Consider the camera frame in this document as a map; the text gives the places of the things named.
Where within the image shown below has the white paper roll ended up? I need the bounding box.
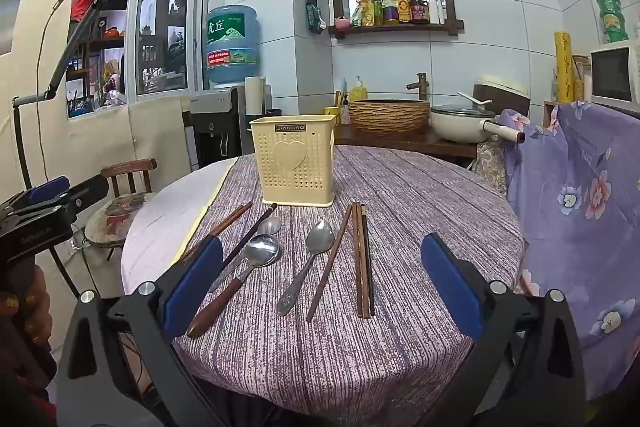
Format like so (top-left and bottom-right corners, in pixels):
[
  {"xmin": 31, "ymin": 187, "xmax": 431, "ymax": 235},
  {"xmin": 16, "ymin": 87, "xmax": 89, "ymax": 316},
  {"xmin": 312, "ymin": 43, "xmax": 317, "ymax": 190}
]
[{"xmin": 245, "ymin": 76, "xmax": 267, "ymax": 116}]

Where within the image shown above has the small metal spoon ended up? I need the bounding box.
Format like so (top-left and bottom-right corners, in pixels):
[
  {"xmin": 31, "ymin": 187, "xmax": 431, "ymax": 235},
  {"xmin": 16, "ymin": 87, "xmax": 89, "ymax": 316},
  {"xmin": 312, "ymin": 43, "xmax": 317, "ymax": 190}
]
[{"xmin": 256, "ymin": 216, "xmax": 283, "ymax": 239}]

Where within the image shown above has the white table cover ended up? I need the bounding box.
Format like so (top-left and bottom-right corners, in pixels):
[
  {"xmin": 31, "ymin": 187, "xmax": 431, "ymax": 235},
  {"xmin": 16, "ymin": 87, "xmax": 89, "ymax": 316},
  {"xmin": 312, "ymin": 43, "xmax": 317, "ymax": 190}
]
[{"xmin": 121, "ymin": 157, "xmax": 241, "ymax": 298}]

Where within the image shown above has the purple striped tablecloth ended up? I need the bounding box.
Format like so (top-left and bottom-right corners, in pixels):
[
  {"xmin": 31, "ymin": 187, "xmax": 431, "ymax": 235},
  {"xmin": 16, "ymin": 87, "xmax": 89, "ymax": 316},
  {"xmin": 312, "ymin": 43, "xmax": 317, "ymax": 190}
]
[{"xmin": 172, "ymin": 144, "xmax": 526, "ymax": 427}]

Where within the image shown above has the wooden chair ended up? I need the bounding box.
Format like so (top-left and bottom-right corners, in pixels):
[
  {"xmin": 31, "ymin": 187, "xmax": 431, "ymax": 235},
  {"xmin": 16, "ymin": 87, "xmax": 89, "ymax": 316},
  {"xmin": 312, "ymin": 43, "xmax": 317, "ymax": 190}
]
[{"xmin": 82, "ymin": 158, "xmax": 158, "ymax": 298}]

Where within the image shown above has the printed chair cushion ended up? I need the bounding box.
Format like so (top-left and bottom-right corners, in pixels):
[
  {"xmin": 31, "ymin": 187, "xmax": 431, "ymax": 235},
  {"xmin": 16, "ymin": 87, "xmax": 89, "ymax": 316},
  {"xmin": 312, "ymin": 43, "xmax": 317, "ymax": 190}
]
[{"xmin": 85, "ymin": 192, "xmax": 157, "ymax": 249}]

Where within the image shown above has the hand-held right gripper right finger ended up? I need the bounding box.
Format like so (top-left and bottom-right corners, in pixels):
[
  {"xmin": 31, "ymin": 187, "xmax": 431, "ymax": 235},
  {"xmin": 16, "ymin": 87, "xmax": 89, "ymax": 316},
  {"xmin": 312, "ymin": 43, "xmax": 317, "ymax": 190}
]
[{"xmin": 421, "ymin": 233, "xmax": 586, "ymax": 427}]

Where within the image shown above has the reddish brown wooden chopstick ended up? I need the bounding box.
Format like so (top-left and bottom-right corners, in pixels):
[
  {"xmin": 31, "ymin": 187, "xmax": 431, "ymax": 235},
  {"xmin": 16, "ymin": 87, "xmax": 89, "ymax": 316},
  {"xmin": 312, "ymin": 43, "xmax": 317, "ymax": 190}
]
[
  {"xmin": 180, "ymin": 202, "xmax": 250, "ymax": 259},
  {"xmin": 186, "ymin": 203, "xmax": 253, "ymax": 262}
]

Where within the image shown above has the white microwave oven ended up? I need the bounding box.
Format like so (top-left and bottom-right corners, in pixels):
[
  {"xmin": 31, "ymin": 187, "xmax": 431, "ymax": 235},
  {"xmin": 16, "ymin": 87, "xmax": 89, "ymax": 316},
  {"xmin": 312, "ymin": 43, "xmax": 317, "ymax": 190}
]
[{"xmin": 590, "ymin": 39, "xmax": 640, "ymax": 112}]

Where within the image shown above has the grey cable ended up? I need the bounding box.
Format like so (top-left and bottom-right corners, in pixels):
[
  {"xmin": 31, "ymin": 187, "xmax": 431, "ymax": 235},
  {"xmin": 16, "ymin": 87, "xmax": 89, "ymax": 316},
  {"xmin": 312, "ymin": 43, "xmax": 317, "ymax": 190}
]
[{"xmin": 36, "ymin": 4, "xmax": 68, "ymax": 185}]

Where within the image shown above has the yellow green food packet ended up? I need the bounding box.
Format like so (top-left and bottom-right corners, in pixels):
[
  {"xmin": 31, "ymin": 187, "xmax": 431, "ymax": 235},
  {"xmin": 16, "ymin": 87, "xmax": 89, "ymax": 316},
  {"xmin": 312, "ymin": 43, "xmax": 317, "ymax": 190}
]
[{"xmin": 351, "ymin": 0, "xmax": 376, "ymax": 28}]

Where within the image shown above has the grey paper roll holder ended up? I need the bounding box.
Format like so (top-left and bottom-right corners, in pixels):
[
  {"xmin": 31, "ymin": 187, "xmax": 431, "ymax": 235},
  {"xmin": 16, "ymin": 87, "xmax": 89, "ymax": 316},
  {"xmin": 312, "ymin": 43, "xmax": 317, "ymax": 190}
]
[{"xmin": 265, "ymin": 84, "xmax": 284, "ymax": 118}]

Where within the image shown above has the purple floral cloth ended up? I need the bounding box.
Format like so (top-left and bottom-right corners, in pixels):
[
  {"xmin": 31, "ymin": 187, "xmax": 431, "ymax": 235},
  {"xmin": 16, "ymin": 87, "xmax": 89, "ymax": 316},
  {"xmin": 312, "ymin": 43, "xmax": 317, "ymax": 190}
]
[{"xmin": 492, "ymin": 99, "xmax": 640, "ymax": 403}]

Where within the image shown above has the grey water dispenser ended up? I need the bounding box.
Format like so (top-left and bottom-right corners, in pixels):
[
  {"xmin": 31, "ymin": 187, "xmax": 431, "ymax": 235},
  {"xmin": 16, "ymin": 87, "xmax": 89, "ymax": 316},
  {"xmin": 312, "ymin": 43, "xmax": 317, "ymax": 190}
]
[{"xmin": 186, "ymin": 87, "xmax": 242, "ymax": 171}]

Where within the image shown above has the dark wooden counter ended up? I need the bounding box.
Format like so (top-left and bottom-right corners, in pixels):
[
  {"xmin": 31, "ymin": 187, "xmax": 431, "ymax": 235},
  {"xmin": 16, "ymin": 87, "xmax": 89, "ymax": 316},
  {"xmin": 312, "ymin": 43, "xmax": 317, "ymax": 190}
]
[{"xmin": 332, "ymin": 124, "xmax": 478, "ymax": 160}]

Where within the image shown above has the bronze faucet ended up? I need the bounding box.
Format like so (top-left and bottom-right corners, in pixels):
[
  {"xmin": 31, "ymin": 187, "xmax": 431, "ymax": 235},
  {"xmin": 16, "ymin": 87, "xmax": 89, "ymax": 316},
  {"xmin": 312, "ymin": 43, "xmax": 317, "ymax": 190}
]
[{"xmin": 406, "ymin": 73, "xmax": 430, "ymax": 102}]

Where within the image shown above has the dark brown wooden chopstick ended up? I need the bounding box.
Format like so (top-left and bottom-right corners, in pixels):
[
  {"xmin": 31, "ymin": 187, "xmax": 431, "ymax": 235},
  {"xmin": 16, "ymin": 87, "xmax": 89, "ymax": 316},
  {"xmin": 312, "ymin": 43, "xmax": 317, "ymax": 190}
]
[{"xmin": 361, "ymin": 204, "xmax": 375, "ymax": 318}]

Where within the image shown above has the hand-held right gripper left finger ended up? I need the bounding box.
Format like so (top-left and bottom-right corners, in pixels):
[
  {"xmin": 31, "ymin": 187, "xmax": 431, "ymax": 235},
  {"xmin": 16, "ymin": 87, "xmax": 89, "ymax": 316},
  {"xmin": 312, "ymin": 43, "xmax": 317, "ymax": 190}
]
[{"xmin": 56, "ymin": 234, "xmax": 231, "ymax": 427}]

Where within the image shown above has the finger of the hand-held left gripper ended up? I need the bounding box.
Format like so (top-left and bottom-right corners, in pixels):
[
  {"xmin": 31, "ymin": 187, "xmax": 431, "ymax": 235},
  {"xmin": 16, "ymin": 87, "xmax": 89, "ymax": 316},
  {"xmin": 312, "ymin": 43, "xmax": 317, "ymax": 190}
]
[
  {"xmin": 55, "ymin": 178, "xmax": 110, "ymax": 214},
  {"xmin": 21, "ymin": 175, "xmax": 71, "ymax": 205}
]

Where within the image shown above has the beige wall panel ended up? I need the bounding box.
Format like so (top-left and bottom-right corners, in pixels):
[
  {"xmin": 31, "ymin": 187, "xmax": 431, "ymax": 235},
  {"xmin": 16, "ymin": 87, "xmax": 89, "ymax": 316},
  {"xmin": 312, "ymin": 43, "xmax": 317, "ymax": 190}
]
[{"xmin": 0, "ymin": 0, "xmax": 197, "ymax": 293}]

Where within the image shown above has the yellow paper roll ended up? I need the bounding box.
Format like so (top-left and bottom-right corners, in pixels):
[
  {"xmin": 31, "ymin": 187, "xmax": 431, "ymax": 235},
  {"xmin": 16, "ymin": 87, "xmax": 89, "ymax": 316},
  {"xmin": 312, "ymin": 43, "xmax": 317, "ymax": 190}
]
[{"xmin": 553, "ymin": 32, "xmax": 575, "ymax": 104}]

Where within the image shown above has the dark chopstick with pale tip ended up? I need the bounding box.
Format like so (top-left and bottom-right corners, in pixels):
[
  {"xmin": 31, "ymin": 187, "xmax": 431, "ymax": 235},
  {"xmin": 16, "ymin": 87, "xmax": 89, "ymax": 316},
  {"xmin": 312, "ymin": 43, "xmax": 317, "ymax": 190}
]
[{"xmin": 209, "ymin": 203, "xmax": 278, "ymax": 292}]

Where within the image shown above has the yellow soap dispenser bottle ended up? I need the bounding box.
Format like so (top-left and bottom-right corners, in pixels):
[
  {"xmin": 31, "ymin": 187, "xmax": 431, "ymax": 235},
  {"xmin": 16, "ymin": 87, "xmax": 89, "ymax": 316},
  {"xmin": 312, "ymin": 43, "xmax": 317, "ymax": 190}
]
[{"xmin": 348, "ymin": 76, "xmax": 368, "ymax": 104}]

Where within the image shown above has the all metal spoon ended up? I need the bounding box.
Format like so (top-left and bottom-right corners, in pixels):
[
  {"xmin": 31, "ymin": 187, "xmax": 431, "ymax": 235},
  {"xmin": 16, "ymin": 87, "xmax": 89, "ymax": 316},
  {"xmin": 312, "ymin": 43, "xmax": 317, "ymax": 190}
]
[{"xmin": 276, "ymin": 221, "xmax": 336, "ymax": 317}]

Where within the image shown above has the blue water jug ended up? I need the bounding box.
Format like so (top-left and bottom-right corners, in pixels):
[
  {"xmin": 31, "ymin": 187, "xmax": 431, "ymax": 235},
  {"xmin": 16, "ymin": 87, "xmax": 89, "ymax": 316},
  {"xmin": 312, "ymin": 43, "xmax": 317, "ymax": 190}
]
[{"xmin": 205, "ymin": 4, "xmax": 261, "ymax": 85}]

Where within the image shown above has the brown floral cloth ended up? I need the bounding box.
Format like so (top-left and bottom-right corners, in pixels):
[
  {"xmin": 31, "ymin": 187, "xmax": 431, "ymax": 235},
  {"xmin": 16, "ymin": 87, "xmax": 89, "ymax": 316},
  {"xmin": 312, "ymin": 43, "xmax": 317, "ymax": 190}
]
[{"xmin": 475, "ymin": 139, "xmax": 509, "ymax": 198}]

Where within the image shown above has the wooden handled metal spoon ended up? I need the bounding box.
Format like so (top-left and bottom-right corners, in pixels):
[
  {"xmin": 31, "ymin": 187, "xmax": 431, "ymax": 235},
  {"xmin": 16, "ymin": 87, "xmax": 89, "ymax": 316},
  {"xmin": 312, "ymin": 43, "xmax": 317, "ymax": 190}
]
[{"xmin": 186, "ymin": 233, "xmax": 283, "ymax": 339}]

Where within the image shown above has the woven pattern wash basin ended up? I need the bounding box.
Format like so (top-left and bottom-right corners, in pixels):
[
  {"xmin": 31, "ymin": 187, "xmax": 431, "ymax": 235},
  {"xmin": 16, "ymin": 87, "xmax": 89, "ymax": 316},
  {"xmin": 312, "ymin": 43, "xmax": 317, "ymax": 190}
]
[{"xmin": 348, "ymin": 99, "xmax": 431, "ymax": 136}]

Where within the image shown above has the cream and brown rice cooker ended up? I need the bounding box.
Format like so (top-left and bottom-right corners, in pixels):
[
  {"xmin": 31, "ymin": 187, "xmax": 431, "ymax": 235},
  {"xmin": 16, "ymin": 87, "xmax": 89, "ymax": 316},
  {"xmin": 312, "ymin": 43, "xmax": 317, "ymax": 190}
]
[{"xmin": 472, "ymin": 74, "xmax": 531, "ymax": 118}]

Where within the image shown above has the sliding window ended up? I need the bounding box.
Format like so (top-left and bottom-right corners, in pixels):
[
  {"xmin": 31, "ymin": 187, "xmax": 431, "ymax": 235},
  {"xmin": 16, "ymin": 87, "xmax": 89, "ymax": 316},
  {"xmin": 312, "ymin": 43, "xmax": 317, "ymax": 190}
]
[{"xmin": 65, "ymin": 0, "xmax": 210, "ymax": 120}]

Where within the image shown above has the cream pot with glass lid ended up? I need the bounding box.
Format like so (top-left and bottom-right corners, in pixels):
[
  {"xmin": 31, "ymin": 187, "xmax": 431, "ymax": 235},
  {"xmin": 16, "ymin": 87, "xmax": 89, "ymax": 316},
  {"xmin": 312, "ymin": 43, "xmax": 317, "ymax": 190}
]
[{"xmin": 430, "ymin": 104, "xmax": 527, "ymax": 144}]

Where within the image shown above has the cream plastic utensil holder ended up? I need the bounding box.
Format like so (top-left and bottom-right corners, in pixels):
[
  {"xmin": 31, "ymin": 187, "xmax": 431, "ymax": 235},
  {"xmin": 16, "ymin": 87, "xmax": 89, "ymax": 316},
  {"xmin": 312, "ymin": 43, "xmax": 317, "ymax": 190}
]
[{"xmin": 249, "ymin": 114, "xmax": 337, "ymax": 208}]

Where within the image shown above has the green hanging packet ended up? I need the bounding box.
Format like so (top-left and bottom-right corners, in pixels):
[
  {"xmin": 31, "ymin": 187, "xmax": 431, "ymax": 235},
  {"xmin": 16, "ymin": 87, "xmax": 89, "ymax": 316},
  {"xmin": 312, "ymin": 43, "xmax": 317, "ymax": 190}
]
[{"xmin": 305, "ymin": 0, "xmax": 329, "ymax": 36}]

